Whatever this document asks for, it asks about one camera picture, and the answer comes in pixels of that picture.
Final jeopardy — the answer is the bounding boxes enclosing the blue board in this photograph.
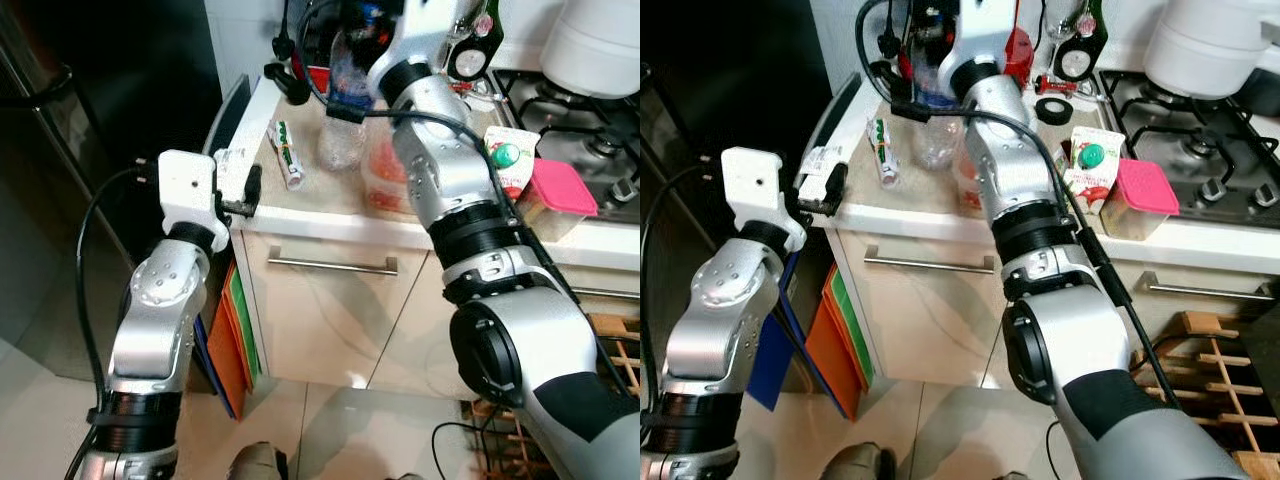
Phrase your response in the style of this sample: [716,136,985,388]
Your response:
[748,252,806,411]
[192,318,239,419]

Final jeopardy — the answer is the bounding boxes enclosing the clear container red food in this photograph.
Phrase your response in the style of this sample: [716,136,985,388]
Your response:
[360,135,413,214]
[952,140,987,206]

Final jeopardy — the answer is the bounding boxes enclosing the wooden slatted rack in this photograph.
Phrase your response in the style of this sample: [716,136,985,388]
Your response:
[1130,310,1280,480]
[465,313,641,480]

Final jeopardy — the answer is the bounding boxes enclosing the white pot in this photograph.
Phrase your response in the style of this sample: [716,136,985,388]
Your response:
[540,0,641,99]
[1143,0,1280,99]

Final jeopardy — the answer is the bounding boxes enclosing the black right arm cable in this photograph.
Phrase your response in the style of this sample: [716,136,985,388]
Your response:
[855,0,1186,411]
[265,0,641,401]

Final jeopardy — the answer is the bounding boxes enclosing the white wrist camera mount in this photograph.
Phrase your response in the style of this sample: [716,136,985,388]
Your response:
[385,0,473,77]
[158,149,233,251]
[721,146,809,253]
[938,0,1019,76]

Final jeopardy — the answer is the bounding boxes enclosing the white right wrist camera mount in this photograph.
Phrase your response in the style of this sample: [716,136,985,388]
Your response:
[938,0,1019,76]
[385,0,473,77]

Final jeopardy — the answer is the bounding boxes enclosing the black kitchen timer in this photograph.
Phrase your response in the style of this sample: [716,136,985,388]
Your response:
[1050,5,1109,83]
[447,8,505,83]

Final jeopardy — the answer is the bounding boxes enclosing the orange green boards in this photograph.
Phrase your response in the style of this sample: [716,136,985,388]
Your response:
[205,262,263,419]
[805,265,876,419]

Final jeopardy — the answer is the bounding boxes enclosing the white flat board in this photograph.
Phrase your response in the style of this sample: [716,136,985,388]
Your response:
[205,75,276,206]
[797,72,871,201]

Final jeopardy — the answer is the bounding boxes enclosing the black gas stove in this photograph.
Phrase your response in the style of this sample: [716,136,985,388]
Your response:
[490,65,641,226]
[1095,65,1280,231]

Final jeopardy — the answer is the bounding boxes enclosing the clear plastic bottle blue label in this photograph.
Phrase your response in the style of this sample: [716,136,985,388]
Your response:
[318,28,379,173]
[912,50,967,169]

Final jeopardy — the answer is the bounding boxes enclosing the long metal drawer handle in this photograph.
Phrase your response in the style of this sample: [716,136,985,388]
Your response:
[267,248,399,277]
[864,246,996,275]

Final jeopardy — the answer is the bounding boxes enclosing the white carton green cap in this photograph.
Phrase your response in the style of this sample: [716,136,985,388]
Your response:
[484,127,541,201]
[1062,126,1127,216]

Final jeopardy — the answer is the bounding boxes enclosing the red plastic object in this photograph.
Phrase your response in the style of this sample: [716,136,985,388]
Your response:
[1003,0,1037,89]

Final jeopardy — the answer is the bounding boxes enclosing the white green tube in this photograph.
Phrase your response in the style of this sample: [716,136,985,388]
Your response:
[272,120,306,191]
[868,117,901,187]

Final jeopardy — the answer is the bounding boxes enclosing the pink lidded plastic container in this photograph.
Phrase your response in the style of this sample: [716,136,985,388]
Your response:
[1100,158,1181,241]
[520,158,599,243]

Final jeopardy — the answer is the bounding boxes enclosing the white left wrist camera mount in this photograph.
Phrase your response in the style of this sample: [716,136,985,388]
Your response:
[721,146,809,253]
[158,149,233,251]

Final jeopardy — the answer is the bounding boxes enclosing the cream kitchen cabinet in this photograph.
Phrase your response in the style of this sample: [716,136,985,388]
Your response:
[800,70,1280,393]
[205,70,641,401]

